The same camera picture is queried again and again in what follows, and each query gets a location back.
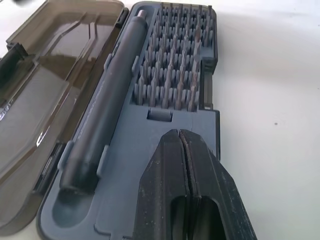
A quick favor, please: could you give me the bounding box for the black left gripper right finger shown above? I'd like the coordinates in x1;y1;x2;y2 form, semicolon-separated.
179;128;259;240

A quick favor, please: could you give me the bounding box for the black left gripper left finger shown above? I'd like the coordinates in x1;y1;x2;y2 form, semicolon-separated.
131;128;194;240

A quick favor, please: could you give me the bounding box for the grey screwdriver bit case base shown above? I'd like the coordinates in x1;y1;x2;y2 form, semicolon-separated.
36;0;222;240

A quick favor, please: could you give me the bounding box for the tall rusty screwdriver bit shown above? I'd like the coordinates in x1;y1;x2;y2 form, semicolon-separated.
193;26;204;66

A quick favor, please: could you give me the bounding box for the smoky transparent case lid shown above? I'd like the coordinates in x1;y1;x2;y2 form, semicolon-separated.
0;0;130;229

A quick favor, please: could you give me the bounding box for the dark grey screwdriver handle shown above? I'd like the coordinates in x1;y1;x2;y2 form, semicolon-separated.
59;9;149;195

